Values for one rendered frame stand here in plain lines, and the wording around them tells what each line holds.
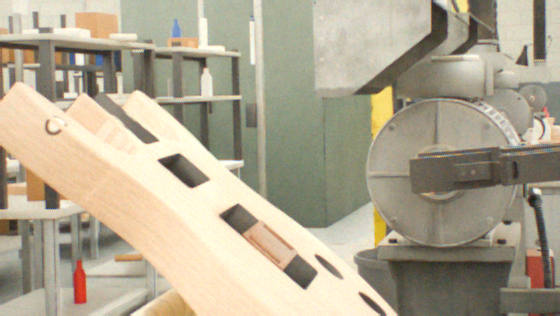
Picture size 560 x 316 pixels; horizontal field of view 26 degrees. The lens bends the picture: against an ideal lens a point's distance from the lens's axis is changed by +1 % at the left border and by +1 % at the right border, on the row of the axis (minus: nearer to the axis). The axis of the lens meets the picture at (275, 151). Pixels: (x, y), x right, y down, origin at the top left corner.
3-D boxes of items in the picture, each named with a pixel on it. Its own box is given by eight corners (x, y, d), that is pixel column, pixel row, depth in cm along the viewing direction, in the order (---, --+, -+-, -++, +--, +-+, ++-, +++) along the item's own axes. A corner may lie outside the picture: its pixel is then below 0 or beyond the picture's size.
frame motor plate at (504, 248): (401, 235, 247) (400, 217, 247) (520, 236, 242) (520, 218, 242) (377, 261, 212) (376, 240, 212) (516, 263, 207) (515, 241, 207)
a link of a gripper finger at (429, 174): (496, 186, 101) (496, 187, 100) (413, 193, 103) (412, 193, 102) (493, 150, 101) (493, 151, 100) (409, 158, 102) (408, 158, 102)
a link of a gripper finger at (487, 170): (516, 176, 100) (516, 179, 97) (454, 181, 101) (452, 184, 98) (514, 158, 100) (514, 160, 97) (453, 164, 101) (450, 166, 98)
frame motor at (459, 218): (394, 224, 243) (392, 97, 242) (532, 224, 237) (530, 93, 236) (365, 251, 203) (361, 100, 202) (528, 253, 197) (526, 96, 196)
